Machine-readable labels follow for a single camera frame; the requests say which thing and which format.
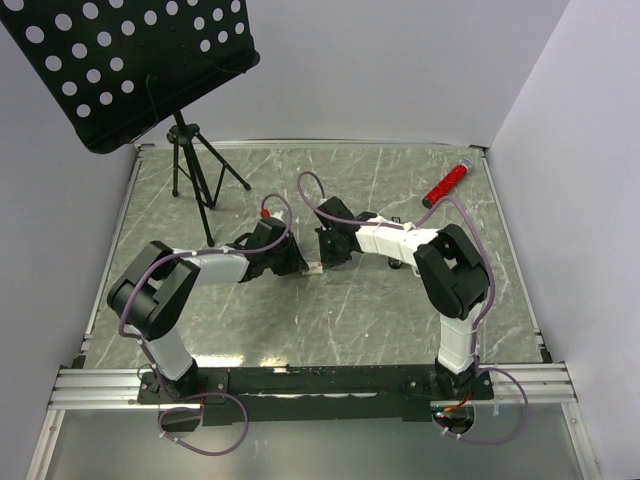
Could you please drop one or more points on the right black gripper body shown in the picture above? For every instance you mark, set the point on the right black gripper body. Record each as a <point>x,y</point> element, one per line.
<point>331,252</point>

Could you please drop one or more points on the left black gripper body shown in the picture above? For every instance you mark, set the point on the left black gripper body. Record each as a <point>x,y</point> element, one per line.
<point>274,256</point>

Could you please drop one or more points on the small staple box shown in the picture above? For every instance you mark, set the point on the small staple box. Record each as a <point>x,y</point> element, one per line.
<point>314,268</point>

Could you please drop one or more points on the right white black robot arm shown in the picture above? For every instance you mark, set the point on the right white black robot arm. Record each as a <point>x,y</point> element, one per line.
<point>450,267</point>

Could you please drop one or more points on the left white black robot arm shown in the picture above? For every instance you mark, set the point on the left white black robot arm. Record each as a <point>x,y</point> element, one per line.
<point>151,294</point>

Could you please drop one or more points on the red glitter tube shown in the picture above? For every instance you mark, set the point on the red glitter tube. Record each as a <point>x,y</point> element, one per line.
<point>447,183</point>

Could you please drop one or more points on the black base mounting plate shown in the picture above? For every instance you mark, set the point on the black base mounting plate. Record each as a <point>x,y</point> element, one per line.
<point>263,394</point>

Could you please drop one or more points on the black perforated music stand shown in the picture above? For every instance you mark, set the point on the black perforated music stand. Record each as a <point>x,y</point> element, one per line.
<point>119,68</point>

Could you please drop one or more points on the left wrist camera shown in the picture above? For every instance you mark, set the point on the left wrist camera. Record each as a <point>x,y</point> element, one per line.
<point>275,216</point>

